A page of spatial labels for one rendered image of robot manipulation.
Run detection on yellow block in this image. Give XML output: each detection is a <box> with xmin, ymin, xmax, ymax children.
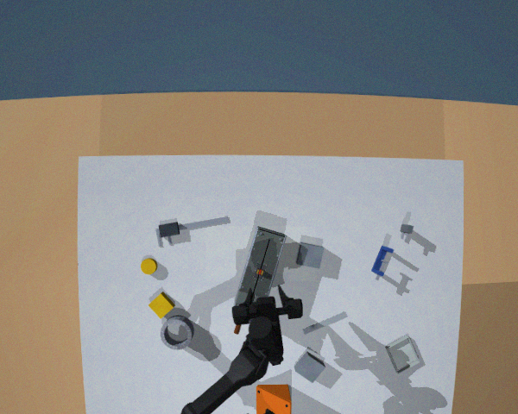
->
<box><xmin>148</xmin><ymin>292</ymin><xmax>175</xmax><ymax>318</ymax></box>

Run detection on blue c-clamp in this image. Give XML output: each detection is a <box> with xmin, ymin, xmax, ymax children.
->
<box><xmin>371</xmin><ymin>246</ymin><xmax>394</xmax><ymax>280</ymax></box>

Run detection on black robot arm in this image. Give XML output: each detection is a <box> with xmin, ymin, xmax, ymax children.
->
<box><xmin>181</xmin><ymin>297</ymin><xmax>284</xmax><ymax>414</ymax></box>

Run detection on grey hollow cylinder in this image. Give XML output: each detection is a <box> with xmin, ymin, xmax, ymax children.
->
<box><xmin>161</xmin><ymin>315</ymin><xmax>194</xmax><ymax>350</ymax></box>

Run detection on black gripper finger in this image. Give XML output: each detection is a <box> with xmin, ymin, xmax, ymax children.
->
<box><xmin>278</xmin><ymin>285</ymin><xmax>294</xmax><ymax>307</ymax></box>
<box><xmin>239</xmin><ymin>288</ymin><xmax>252</xmax><ymax>307</ymax></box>

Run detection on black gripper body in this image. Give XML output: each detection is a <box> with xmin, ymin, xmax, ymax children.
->
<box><xmin>232</xmin><ymin>298</ymin><xmax>303</xmax><ymax>333</ymax></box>

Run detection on yellow short cylinder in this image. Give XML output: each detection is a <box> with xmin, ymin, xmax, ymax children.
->
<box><xmin>141</xmin><ymin>258</ymin><xmax>158</xmax><ymax>274</ymax></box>

